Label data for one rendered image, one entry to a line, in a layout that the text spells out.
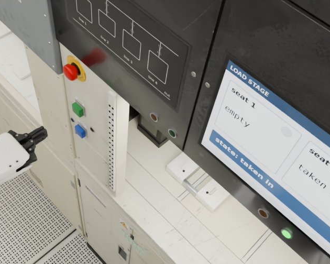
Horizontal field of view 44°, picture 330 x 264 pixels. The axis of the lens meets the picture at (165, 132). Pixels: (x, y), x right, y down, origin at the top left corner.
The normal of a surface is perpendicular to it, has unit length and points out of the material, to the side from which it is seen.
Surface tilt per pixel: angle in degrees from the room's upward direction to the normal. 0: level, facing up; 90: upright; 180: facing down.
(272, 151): 90
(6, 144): 5
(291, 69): 90
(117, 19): 90
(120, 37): 90
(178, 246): 0
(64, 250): 0
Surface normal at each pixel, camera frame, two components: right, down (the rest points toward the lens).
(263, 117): -0.70, 0.54
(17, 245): 0.11, -0.56
